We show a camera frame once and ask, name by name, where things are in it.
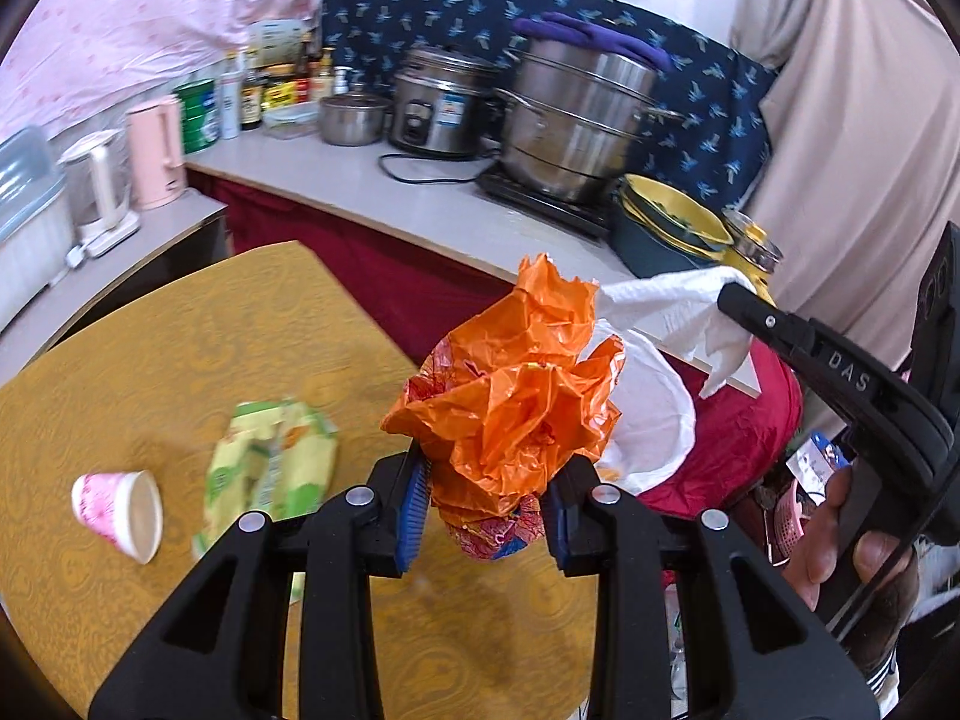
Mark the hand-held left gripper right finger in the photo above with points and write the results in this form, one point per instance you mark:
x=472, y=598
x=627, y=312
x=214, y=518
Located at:
x=556, y=540

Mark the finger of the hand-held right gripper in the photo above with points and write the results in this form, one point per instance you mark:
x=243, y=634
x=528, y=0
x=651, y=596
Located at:
x=825, y=360

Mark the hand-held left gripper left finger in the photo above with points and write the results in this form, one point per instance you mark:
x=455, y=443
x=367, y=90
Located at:
x=411, y=525

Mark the orange plastic bag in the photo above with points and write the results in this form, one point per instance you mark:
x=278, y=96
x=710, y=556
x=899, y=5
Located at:
x=510, y=405

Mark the white plastic bag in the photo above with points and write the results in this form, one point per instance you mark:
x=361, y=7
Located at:
x=675, y=307

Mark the person's right hand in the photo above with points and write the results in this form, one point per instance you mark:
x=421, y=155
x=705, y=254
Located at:
x=825, y=547

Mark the red cloth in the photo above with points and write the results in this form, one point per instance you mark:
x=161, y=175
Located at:
x=750, y=420

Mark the blue white packet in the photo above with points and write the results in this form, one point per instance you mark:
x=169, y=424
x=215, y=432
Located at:
x=819, y=461

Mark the glass jar with yellow contents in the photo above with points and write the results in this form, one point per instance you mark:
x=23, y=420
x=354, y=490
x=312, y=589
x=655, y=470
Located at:
x=754, y=247

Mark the yellow green plastic package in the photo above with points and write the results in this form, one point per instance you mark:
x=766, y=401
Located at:
x=255, y=465

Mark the pink plastic basket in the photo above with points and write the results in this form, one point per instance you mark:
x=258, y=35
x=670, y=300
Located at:
x=787, y=525

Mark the green yellow basin stack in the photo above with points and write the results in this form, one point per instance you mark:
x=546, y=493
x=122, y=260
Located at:
x=660, y=232

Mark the person's beige shirt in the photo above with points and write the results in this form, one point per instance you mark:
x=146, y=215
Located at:
x=862, y=127

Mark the dark red counter skirt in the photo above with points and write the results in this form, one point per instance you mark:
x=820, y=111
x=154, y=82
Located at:
x=360, y=247

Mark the pink paper cup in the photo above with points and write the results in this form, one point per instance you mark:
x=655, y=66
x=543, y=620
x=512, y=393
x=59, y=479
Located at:
x=101, y=502

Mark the black induction cooker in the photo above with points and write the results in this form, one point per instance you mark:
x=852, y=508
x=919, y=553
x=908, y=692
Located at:
x=547, y=202

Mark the large steel steamer pot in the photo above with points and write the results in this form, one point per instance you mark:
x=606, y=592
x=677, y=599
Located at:
x=577, y=127

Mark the purple cloth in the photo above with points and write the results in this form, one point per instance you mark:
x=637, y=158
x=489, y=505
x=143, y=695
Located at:
x=592, y=34

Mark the small steel pot with lid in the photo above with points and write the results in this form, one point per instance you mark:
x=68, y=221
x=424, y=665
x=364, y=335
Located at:
x=352, y=120

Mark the silver rice cooker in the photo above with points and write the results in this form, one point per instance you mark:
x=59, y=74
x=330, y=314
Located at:
x=442, y=112

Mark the clear food container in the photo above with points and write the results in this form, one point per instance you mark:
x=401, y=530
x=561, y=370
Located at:
x=291, y=120

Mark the pink electric kettle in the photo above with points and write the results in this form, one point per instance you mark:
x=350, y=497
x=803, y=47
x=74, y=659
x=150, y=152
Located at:
x=154, y=157

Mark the dark sauce bottle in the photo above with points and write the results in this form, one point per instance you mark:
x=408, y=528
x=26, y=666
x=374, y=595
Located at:
x=251, y=105

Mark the yellow label jar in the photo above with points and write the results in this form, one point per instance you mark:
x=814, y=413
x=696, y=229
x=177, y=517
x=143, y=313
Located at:
x=279, y=94

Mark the small amber bottle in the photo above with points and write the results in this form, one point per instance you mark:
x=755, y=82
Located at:
x=325, y=79

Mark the white plastic bottle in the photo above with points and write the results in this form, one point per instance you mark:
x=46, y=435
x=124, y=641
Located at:
x=231, y=101

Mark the white electric kettle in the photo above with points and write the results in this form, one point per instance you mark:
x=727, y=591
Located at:
x=97, y=187

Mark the green tin can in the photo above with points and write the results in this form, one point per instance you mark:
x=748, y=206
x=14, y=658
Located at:
x=196, y=116

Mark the brown sauce bottle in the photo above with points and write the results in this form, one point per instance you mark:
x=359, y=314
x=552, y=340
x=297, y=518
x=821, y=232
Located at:
x=304, y=75

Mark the white dish box with lid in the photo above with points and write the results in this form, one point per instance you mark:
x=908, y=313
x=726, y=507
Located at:
x=30, y=240

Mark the pale carton box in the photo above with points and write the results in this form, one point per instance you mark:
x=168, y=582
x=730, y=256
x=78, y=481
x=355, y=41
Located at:
x=274, y=41

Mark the blue patterned cloth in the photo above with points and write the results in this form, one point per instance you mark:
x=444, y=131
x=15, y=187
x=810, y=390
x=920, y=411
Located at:
x=450, y=15

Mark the pink dotted curtain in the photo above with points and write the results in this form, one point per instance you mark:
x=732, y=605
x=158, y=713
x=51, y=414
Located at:
x=135, y=22

